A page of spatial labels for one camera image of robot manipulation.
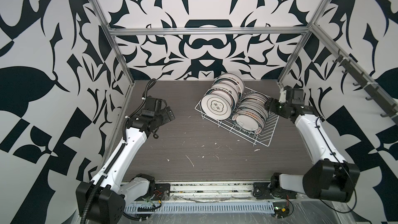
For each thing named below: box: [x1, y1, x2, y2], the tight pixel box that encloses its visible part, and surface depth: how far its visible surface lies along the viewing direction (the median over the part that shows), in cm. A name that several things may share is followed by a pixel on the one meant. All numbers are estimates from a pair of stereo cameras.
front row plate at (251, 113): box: [232, 109, 266, 131], surface depth 85 cm
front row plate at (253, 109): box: [236, 105, 268, 123], surface depth 87 cm
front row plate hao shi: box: [232, 113, 263, 135], surface depth 88 cm
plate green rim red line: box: [204, 87, 237, 107], surface depth 93 cm
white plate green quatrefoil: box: [201, 93, 233, 121], surface depth 96 cm
